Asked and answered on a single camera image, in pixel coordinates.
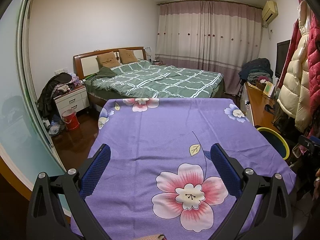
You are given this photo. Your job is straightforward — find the dark green cloth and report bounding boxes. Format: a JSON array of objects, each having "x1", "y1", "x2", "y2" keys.
[{"x1": 94, "y1": 67, "x2": 117, "y2": 79}]

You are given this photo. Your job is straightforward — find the purple floral tablecloth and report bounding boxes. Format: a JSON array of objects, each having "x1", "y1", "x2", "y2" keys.
[{"x1": 71, "y1": 97, "x2": 297, "y2": 240}]

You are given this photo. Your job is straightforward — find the beige air conditioner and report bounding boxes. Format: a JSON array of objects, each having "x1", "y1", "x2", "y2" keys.
[{"x1": 262, "y1": 0, "x2": 279, "y2": 27}]

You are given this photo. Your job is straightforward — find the small wooden bedside table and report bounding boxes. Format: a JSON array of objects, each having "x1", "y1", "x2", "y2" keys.
[{"x1": 149, "y1": 46, "x2": 167, "y2": 66}]

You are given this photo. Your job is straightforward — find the black television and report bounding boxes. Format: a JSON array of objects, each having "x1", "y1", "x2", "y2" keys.
[{"x1": 275, "y1": 39, "x2": 291, "y2": 79}]

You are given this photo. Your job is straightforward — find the wooden desk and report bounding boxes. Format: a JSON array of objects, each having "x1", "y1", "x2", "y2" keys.
[{"x1": 241, "y1": 81, "x2": 281, "y2": 133}]

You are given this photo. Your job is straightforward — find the red quilted jacket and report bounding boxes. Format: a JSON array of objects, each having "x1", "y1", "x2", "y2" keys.
[{"x1": 307, "y1": 7, "x2": 320, "y2": 103}]

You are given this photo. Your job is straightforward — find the wooden bed headboard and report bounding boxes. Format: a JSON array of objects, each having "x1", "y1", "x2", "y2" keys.
[{"x1": 73, "y1": 46, "x2": 146, "y2": 80}]

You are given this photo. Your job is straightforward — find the red bucket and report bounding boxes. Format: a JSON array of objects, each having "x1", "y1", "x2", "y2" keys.
[{"x1": 62, "y1": 109, "x2": 80, "y2": 131}]

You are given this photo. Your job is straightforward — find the plastic bags on floor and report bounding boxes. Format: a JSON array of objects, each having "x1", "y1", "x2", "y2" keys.
[{"x1": 44, "y1": 119, "x2": 66, "y2": 136}]

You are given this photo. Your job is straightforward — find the pile of folded clothes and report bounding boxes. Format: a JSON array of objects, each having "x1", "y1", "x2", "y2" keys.
[{"x1": 239, "y1": 58, "x2": 274, "y2": 84}]

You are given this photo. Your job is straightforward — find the cream down jacket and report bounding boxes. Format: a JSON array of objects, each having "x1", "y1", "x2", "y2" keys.
[{"x1": 277, "y1": 32, "x2": 311, "y2": 133}]

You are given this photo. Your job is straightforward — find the pink beige curtain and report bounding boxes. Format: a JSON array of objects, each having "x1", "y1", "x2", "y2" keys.
[{"x1": 156, "y1": 0, "x2": 263, "y2": 96}]

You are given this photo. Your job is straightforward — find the green checked duvet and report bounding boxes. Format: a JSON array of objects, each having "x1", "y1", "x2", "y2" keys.
[{"x1": 85, "y1": 59, "x2": 224, "y2": 99}]

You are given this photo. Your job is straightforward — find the dark clothes heap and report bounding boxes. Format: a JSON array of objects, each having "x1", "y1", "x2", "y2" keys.
[{"x1": 37, "y1": 72, "x2": 81, "y2": 118}]

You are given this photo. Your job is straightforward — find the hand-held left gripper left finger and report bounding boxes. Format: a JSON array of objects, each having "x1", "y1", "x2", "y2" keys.
[{"x1": 26, "y1": 144, "x2": 112, "y2": 240}]

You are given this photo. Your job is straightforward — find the white bedside cabinet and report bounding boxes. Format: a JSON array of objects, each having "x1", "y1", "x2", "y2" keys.
[{"x1": 54, "y1": 84, "x2": 90, "y2": 117}]

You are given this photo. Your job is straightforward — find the yellow rimmed dark bin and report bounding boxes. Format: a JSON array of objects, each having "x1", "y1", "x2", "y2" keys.
[{"x1": 256, "y1": 127, "x2": 290, "y2": 165}]

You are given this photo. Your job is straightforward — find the brown pillow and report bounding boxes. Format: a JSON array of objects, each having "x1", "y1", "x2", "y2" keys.
[
  {"x1": 96, "y1": 52, "x2": 120, "y2": 68},
  {"x1": 118, "y1": 49, "x2": 139, "y2": 64}
]

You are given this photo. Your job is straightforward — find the frosted glass sliding door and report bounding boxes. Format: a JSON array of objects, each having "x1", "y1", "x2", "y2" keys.
[{"x1": 0, "y1": 0, "x2": 66, "y2": 188}]

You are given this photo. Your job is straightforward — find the red coat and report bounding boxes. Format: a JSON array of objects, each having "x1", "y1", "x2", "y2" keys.
[{"x1": 282, "y1": 17, "x2": 302, "y2": 80}]

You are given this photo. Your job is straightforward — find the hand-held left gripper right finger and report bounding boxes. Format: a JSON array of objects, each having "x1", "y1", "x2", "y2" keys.
[{"x1": 210, "y1": 143, "x2": 294, "y2": 240}]

